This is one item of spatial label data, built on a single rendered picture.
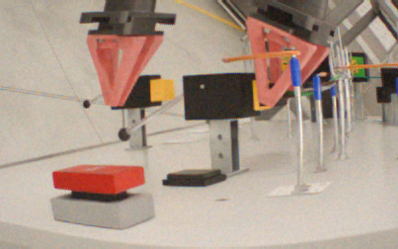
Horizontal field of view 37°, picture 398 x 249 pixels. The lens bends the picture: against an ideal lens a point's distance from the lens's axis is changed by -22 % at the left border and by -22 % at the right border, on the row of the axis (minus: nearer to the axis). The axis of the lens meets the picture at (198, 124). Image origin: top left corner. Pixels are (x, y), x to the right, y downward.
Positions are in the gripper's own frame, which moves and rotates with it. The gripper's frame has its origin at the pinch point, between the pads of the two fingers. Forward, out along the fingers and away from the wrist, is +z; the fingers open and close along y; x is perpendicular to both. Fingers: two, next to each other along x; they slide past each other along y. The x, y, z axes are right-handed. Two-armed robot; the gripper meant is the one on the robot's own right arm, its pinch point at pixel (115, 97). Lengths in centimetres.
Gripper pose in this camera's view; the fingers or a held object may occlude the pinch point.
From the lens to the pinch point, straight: 72.4
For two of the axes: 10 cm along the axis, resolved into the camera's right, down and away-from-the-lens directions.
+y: 4.7, -0.7, 8.8
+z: -1.0, 9.9, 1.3
